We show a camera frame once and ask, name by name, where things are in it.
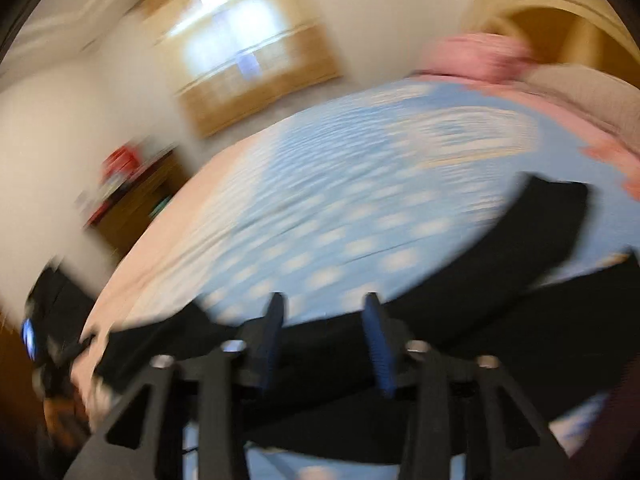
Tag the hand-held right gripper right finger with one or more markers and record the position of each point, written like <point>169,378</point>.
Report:
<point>377,345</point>

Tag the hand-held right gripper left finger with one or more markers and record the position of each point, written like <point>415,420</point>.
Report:
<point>272,330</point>

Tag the black pants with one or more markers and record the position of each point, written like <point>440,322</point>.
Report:
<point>500,320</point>

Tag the person's left hand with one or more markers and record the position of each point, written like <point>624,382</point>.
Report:
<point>60,412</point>

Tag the wooden cabinet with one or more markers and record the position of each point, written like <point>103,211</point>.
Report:
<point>135,210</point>

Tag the red box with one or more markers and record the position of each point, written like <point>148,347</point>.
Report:
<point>120,157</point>

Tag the blue printed blanket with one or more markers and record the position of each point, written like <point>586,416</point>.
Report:
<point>350,170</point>

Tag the person's dark dotted clothing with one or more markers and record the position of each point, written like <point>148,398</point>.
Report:
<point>615,435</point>

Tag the beige patterned curtain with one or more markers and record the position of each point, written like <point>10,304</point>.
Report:
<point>240,35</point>

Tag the pink pillow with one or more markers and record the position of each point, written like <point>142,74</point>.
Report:
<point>475,57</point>

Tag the striped pillow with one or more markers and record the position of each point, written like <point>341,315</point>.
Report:
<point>585,95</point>

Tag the cream wooden headboard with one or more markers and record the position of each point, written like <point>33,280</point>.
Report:
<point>550,5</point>

